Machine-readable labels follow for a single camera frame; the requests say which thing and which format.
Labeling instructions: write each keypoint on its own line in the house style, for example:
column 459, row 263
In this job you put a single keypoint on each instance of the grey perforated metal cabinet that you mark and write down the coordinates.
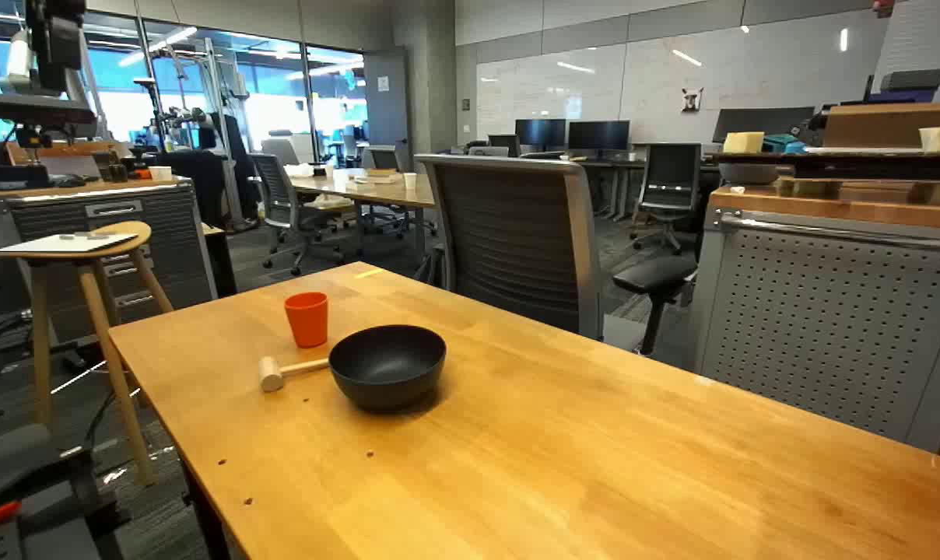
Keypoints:
column 833, row 322

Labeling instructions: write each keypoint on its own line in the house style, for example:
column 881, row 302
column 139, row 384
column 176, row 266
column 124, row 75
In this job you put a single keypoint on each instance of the wooden shelf box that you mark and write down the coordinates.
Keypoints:
column 884, row 121

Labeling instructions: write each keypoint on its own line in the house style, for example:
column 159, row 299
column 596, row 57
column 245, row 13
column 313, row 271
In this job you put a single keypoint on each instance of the round wooden stool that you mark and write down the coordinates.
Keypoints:
column 94, row 312

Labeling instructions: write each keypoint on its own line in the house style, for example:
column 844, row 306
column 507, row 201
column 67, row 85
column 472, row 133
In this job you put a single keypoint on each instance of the white frame office chair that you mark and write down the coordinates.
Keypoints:
column 275, row 197

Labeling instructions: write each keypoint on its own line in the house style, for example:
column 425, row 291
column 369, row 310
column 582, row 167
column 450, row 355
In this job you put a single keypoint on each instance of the wide black computer monitor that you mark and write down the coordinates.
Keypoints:
column 599, row 134

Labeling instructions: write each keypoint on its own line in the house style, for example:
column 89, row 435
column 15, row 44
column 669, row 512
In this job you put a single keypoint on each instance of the white paper sheet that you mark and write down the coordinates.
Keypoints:
column 67, row 243

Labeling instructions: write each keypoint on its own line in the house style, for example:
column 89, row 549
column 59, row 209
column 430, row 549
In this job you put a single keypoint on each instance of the small wall poster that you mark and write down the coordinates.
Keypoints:
column 692, row 101

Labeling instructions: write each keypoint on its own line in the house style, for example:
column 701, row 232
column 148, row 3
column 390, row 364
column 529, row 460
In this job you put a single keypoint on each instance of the black chair armrest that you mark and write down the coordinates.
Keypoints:
column 651, row 275

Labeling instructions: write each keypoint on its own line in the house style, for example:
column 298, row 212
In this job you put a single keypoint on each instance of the grey drawer cabinet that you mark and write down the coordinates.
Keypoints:
column 168, row 243

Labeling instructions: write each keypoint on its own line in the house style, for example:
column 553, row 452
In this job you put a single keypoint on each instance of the small wooden mallet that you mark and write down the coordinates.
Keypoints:
column 271, row 375

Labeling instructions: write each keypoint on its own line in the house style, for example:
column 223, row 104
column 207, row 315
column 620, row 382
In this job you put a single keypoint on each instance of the small black computer monitor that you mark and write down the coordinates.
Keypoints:
column 538, row 134

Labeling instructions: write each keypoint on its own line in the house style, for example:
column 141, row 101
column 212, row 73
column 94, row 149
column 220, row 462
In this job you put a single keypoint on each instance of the orange plastic cup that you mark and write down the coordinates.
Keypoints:
column 306, row 322

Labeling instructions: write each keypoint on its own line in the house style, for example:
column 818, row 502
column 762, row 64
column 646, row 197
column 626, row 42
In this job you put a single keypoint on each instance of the dark flat screen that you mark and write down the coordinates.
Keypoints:
column 760, row 121

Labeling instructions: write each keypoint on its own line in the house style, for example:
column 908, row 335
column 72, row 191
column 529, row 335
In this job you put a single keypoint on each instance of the black camera on mount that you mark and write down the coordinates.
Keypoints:
column 56, row 42

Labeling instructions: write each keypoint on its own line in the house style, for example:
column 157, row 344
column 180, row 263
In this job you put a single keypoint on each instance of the black bowl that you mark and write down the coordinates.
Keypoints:
column 386, row 375

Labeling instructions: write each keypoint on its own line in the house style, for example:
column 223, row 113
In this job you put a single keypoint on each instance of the grey mesh office chair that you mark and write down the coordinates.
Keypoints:
column 519, row 243

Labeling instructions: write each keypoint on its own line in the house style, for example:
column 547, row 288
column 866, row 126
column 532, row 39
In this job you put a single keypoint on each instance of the wooden cabinet top board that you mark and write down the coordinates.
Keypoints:
column 833, row 209

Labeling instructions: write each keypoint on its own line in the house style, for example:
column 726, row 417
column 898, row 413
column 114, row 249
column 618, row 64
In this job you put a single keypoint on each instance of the black mesh office chair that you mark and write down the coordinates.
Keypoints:
column 669, row 176

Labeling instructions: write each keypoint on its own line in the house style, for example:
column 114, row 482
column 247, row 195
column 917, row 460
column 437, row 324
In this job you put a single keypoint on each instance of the small beige foam block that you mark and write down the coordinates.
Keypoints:
column 742, row 143

